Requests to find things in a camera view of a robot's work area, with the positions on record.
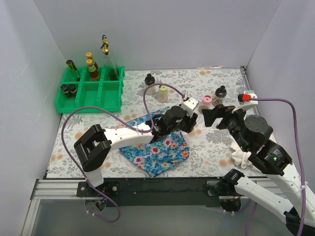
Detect black-cap glass spice jar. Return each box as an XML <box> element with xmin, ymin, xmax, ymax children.
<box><xmin>212</xmin><ymin>86</ymin><xmax>227</xmax><ymax>107</ymax></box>

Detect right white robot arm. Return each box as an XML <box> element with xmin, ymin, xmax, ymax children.
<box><xmin>202</xmin><ymin>105</ymin><xmax>315</xmax><ymax>236</ymax></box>

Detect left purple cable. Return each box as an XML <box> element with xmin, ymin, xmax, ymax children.
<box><xmin>61</xmin><ymin>83</ymin><xmax>188</xmax><ymax>223</ymax></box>

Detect red sauce bottle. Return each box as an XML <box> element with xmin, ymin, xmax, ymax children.
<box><xmin>86</xmin><ymin>52</ymin><xmax>98</xmax><ymax>70</ymax></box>
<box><xmin>86</xmin><ymin>59</ymin><xmax>99</xmax><ymax>81</ymax></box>

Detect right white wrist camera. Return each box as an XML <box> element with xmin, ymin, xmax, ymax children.
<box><xmin>232</xmin><ymin>90</ymin><xmax>258</xmax><ymax>113</ymax></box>

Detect black-cap white powder shaker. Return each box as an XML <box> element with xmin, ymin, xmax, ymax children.
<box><xmin>144</xmin><ymin>73</ymin><xmax>156</xmax><ymax>95</ymax></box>

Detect blue floral cloth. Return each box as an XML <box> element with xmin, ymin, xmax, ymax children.
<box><xmin>119</xmin><ymin>106</ymin><xmax>189</xmax><ymax>178</ymax></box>

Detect tall oil bottle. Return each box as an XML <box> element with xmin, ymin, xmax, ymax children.
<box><xmin>102</xmin><ymin>34</ymin><xmax>108</xmax><ymax>47</ymax></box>
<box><xmin>101</xmin><ymin>44</ymin><xmax>119</xmax><ymax>81</ymax></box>

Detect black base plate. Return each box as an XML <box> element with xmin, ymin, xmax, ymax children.
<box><xmin>76</xmin><ymin>176</ymin><xmax>243</xmax><ymax>208</ymax></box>

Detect yellow-label spice tube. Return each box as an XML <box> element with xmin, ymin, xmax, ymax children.
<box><xmin>66</xmin><ymin>59</ymin><xmax>81</xmax><ymax>81</ymax></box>

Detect yellow-cap spice shaker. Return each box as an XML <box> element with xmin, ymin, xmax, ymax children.
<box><xmin>157</xmin><ymin>85</ymin><xmax>168</xmax><ymax>103</ymax></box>

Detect pink-cap spice shaker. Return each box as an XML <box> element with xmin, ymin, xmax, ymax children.
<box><xmin>198</xmin><ymin>95</ymin><xmax>212</xmax><ymax>114</ymax></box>

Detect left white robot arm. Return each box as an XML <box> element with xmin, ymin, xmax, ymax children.
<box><xmin>74</xmin><ymin>103</ymin><xmax>197</xmax><ymax>197</ymax></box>

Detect green plastic compartment bin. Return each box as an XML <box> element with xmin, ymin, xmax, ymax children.
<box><xmin>56</xmin><ymin>66</ymin><xmax>125</xmax><ymax>114</ymax></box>

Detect white crumpled cloth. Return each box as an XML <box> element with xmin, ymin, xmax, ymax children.
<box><xmin>230</xmin><ymin>143</ymin><xmax>252</xmax><ymax>169</ymax></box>

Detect small black-cap pepper jar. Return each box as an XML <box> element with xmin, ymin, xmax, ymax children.
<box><xmin>60</xmin><ymin>84</ymin><xmax>72</xmax><ymax>98</ymax></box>

